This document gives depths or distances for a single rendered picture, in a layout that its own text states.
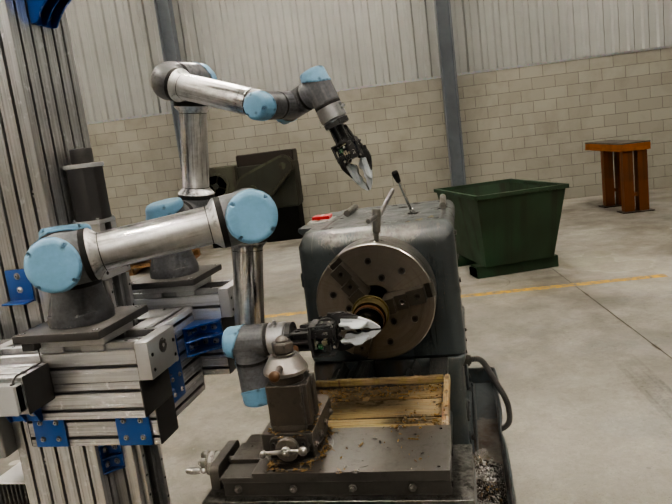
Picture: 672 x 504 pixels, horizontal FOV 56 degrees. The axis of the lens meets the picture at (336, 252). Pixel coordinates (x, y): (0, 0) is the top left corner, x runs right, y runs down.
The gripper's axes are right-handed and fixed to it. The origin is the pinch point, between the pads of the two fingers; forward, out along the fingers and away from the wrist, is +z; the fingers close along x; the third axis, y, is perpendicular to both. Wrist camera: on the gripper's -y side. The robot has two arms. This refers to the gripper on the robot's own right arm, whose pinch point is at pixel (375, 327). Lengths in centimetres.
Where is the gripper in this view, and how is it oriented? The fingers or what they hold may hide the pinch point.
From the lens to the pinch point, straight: 145.3
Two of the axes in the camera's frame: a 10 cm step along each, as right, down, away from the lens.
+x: -1.4, -9.7, -1.7
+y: -1.9, 2.0, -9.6
